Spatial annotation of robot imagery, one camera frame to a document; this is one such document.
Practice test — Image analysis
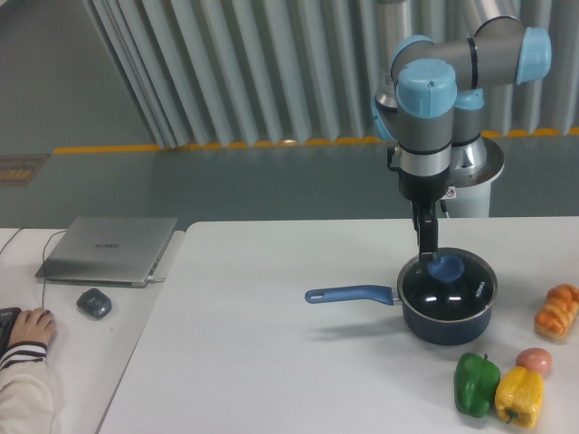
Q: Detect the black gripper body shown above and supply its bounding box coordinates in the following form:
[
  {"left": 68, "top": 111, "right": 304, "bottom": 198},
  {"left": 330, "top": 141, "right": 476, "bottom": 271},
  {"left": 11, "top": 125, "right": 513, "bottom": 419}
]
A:
[{"left": 398, "top": 170, "right": 450, "bottom": 202}]

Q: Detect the glass pot lid blue knob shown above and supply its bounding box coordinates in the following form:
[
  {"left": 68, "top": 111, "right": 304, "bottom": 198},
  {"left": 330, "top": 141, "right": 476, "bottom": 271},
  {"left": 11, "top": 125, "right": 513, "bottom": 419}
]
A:
[{"left": 398, "top": 248, "right": 498, "bottom": 321}]

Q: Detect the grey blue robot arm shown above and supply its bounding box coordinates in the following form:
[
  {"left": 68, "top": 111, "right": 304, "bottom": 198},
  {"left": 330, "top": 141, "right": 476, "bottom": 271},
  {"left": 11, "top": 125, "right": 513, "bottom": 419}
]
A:
[{"left": 371, "top": 1, "right": 552, "bottom": 262}]

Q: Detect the white striped sleeve forearm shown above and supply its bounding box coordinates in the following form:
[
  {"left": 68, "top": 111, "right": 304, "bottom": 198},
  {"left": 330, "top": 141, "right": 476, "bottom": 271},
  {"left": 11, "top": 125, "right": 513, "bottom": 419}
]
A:
[{"left": 1, "top": 341, "right": 55, "bottom": 433}]

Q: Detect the person's hand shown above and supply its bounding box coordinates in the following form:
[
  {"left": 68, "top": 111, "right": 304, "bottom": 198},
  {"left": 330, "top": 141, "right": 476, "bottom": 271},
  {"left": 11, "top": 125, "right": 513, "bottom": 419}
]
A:
[{"left": 7, "top": 307, "right": 56, "bottom": 349}]

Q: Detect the dark blue saucepan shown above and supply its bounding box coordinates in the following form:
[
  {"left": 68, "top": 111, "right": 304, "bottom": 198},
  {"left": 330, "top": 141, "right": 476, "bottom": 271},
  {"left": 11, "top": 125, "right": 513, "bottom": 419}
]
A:
[{"left": 304, "top": 285, "right": 492, "bottom": 346}]

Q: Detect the orange braided bread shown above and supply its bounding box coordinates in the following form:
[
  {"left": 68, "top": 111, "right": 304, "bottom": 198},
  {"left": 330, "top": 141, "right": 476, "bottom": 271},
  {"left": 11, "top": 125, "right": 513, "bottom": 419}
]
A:
[{"left": 534, "top": 284, "right": 578, "bottom": 341}]

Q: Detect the green bell pepper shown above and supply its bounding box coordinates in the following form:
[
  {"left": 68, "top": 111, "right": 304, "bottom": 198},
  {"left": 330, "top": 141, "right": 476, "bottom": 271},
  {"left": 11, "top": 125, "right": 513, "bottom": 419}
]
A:
[{"left": 453, "top": 353, "right": 500, "bottom": 418}]

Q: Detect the yellow bell pepper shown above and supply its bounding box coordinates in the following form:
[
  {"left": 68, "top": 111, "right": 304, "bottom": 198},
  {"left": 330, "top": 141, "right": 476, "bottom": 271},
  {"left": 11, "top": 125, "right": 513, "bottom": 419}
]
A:
[{"left": 495, "top": 366, "right": 545, "bottom": 428}]

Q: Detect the white folding partition screen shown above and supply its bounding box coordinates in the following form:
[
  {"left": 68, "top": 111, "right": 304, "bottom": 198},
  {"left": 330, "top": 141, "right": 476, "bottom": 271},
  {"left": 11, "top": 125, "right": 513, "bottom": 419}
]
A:
[{"left": 86, "top": 1, "right": 578, "bottom": 148}]

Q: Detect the silver laptop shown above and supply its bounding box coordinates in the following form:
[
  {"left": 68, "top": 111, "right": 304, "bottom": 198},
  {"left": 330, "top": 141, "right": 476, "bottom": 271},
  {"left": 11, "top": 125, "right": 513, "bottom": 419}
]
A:
[{"left": 36, "top": 217, "right": 177, "bottom": 288}]

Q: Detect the black keyboard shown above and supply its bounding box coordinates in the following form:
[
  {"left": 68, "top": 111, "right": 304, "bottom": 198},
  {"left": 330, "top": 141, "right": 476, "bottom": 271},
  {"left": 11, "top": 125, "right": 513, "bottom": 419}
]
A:
[{"left": 0, "top": 307, "right": 22, "bottom": 356}]

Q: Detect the black laptop cable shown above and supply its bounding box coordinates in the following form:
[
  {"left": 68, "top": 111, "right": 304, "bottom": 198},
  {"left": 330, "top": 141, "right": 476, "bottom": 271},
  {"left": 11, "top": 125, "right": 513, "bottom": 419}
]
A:
[{"left": 0, "top": 226, "right": 69, "bottom": 313}]

